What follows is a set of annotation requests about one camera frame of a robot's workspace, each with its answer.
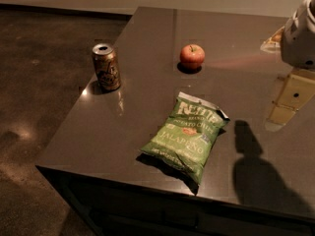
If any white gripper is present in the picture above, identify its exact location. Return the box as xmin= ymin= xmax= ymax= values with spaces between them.
xmin=260 ymin=0 xmax=315 ymax=132

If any green jalapeno chip bag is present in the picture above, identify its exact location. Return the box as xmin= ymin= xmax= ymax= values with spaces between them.
xmin=141 ymin=92 xmax=229 ymax=185

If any red apple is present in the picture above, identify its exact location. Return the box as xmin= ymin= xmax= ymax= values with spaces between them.
xmin=180 ymin=44 xmax=205 ymax=70

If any brown soda can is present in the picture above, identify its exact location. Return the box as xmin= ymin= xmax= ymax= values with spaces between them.
xmin=92 ymin=43 xmax=121 ymax=91

